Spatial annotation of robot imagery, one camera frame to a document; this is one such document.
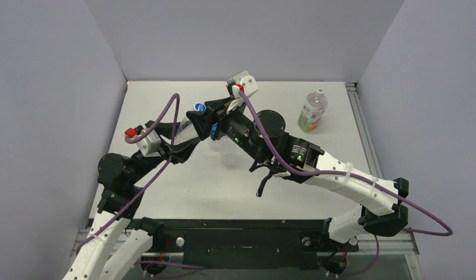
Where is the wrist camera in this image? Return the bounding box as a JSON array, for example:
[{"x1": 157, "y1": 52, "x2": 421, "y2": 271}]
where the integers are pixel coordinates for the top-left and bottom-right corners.
[
  {"x1": 226, "y1": 71, "x2": 258, "y2": 114},
  {"x1": 124, "y1": 128, "x2": 162, "y2": 157}
]

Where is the aluminium rail frame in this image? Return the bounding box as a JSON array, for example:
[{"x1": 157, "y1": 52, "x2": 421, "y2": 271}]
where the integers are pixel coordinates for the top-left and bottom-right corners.
[{"x1": 64, "y1": 82, "x2": 424, "y2": 280}]

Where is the clear bottle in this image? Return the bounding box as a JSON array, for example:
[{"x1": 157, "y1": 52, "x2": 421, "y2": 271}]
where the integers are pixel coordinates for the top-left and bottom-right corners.
[
  {"x1": 219, "y1": 136, "x2": 237, "y2": 167},
  {"x1": 173, "y1": 117, "x2": 199, "y2": 145}
]

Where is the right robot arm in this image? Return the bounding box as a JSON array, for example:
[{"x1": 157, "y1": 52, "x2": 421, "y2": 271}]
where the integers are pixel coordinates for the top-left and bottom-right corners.
[{"x1": 186, "y1": 98, "x2": 409, "y2": 249}]

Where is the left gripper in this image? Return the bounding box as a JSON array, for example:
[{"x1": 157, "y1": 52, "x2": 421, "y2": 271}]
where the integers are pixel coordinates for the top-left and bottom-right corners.
[{"x1": 128, "y1": 121, "x2": 201, "y2": 184}]

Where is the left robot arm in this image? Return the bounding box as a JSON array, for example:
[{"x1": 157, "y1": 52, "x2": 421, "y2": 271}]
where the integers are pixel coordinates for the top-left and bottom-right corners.
[{"x1": 64, "y1": 121, "x2": 200, "y2": 279}]

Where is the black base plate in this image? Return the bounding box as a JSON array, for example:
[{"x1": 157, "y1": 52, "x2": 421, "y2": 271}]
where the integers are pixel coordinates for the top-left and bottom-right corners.
[{"x1": 142, "y1": 219, "x2": 359, "y2": 270}]

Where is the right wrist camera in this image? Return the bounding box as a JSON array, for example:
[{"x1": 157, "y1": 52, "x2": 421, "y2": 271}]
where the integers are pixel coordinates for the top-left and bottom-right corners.
[{"x1": 226, "y1": 71, "x2": 258, "y2": 114}]

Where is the green orange label bottle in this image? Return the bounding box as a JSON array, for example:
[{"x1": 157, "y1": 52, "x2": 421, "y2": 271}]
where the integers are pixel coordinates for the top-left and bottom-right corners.
[{"x1": 297, "y1": 88, "x2": 328, "y2": 133}]

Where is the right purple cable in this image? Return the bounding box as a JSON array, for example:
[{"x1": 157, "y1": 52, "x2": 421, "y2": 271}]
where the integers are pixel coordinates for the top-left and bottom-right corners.
[{"x1": 237, "y1": 89, "x2": 454, "y2": 278}]

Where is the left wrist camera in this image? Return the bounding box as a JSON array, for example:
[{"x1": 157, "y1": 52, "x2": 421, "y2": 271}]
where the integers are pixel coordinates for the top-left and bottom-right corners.
[{"x1": 124, "y1": 128, "x2": 162, "y2": 157}]

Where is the blue label bottle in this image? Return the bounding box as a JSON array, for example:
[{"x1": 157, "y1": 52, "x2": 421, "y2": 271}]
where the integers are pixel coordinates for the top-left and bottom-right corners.
[{"x1": 208, "y1": 122, "x2": 221, "y2": 152}]

